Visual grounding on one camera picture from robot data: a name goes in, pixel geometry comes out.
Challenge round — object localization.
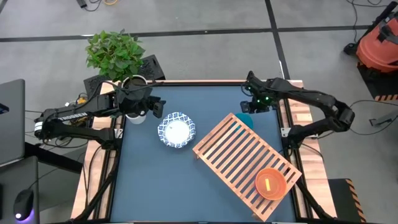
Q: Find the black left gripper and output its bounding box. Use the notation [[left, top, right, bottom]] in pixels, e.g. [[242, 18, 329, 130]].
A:
[[116, 88, 167, 119]]

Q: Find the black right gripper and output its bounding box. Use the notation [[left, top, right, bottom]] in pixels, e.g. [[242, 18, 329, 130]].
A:
[[240, 89, 279, 113]]

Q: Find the teal plastic bowl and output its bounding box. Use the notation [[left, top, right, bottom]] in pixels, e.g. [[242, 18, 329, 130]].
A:
[[234, 112, 254, 131]]

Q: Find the blue patterned paper bowl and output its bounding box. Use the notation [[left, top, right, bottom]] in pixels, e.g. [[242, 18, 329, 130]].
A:
[[157, 111, 197, 149]]

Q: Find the orange plastic bowl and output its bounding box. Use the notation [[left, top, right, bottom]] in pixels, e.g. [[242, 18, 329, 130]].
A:
[[254, 167, 288, 202]]

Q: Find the wooden slatted shelf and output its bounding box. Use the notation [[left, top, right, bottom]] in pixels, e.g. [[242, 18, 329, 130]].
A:
[[192, 112, 303, 222]]

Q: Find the small white plant pot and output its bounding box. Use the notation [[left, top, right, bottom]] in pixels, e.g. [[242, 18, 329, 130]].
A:
[[126, 110, 147, 125]]

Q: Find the large white plant pot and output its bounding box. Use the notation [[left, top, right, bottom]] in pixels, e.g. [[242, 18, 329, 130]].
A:
[[121, 74, 149, 93]]

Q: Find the black perforated stand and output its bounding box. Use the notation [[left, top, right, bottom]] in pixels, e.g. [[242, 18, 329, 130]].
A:
[[83, 54, 166, 98]]

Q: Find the leafy green plant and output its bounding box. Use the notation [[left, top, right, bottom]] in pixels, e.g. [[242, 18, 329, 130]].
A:
[[85, 29, 147, 82]]

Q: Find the black hazard striped mat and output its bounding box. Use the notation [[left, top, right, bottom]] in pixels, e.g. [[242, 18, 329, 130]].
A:
[[356, 62, 398, 102]]

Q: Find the grey metal stand foot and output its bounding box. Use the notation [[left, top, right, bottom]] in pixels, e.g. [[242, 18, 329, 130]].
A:
[[369, 109, 398, 128]]

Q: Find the orange shop vacuum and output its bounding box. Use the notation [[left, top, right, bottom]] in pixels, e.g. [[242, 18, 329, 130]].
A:
[[343, 1, 398, 74]]

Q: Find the grey laptop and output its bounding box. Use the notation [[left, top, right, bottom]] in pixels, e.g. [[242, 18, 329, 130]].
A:
[[0, 78, 26, 166]]

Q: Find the dark grey desk pad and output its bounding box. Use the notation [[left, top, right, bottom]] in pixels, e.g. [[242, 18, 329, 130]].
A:
[[0, 155, 40, 224]]

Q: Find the black computer mouse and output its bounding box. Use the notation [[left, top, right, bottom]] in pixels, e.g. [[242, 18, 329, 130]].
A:
[[13, 188, 35, 222]]

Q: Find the black frame brace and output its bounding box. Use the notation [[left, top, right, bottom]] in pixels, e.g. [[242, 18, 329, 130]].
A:
[[294, 180, 333, 222], [73, 146, 121, 222]]

